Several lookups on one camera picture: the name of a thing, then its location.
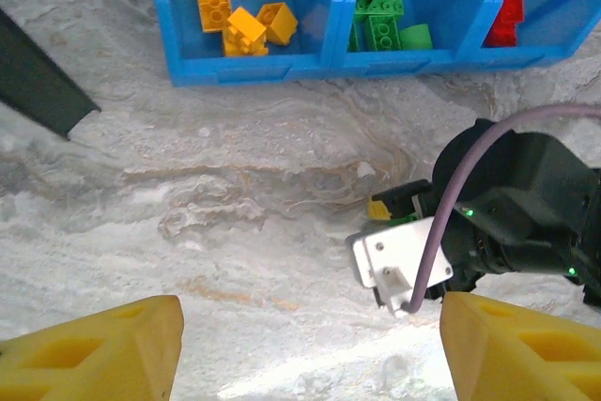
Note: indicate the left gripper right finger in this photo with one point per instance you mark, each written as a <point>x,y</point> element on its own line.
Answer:
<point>526,359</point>

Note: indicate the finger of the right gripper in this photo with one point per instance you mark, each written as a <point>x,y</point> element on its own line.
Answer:
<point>399,194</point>

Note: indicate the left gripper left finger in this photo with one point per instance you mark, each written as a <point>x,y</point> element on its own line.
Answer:
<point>94,359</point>

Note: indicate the green lego brick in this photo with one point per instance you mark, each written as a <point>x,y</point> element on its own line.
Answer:
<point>405,219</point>
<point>353,38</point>
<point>379,3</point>
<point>385,34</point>

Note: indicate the yellow lego brick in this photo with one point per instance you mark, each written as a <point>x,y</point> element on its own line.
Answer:
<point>279,23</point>
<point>244,32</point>
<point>213,2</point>

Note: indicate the blue plastic bin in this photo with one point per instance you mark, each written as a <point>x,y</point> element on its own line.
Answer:
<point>544,11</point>
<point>188,67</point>
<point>389,63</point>

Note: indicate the green rounded lego piece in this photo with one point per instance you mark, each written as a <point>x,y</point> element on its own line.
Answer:
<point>416,37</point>

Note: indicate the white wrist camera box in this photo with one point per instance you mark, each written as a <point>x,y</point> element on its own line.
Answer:
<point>399,251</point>

